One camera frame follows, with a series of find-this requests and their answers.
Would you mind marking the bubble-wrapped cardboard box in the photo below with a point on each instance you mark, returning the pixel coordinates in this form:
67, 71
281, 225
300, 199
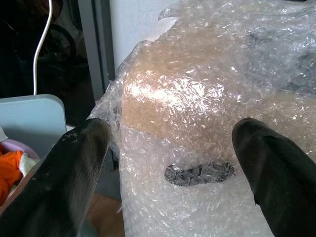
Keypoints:
197, 111

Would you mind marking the white garment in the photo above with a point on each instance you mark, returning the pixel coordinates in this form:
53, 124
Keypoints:
27, 163

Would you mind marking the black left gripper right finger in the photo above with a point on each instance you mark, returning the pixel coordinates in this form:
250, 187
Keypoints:
279, 172

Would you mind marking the orange garment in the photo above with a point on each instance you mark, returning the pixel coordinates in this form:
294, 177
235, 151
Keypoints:
8, 170

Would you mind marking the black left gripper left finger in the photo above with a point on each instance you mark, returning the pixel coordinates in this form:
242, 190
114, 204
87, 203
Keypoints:
56, 177

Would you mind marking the grey door frame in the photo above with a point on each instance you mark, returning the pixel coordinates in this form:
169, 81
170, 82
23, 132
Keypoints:
95, 47

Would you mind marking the pink laundry basket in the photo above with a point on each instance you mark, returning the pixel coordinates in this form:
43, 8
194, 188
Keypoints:
19, 148

